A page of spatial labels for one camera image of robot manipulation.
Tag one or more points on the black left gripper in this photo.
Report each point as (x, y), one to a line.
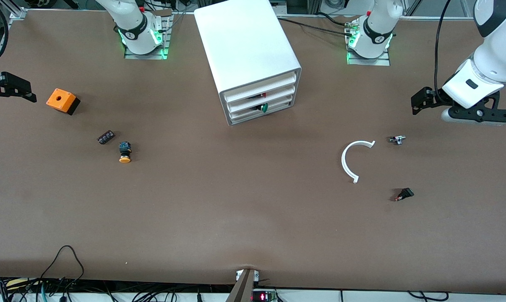
(437, 97)

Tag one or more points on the red push button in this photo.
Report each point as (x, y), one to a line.
(260, 96)

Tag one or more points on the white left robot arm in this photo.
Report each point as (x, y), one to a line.
(496, 58)

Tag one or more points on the orange push button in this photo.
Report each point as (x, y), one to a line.
(125, 158)

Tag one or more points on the green push button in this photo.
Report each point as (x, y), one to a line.
(264, 108)

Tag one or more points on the white drawer cabinet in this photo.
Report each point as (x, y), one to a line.
(244, 42)

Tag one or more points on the small black terminal block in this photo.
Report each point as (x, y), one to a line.
(106, 137)

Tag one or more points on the white curved plastic piece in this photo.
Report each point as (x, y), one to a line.
(343, 161)

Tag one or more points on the small red display module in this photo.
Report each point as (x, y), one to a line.
(263, 297)

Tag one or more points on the orange button enclosure box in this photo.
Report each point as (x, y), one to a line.
(60, 100)

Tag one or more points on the small silver toggle switch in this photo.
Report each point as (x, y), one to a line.
(397, 140)

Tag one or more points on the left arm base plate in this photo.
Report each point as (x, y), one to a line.
(379, 61)

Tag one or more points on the aluminium frame rail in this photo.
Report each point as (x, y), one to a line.
(18, 13)
(425, 18)

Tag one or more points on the small black rocker switch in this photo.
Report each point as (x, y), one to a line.
(406, 193)

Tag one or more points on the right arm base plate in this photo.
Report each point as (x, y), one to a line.
(146, 56)

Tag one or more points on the brown camera mount post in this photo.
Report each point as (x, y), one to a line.
(242, 289)

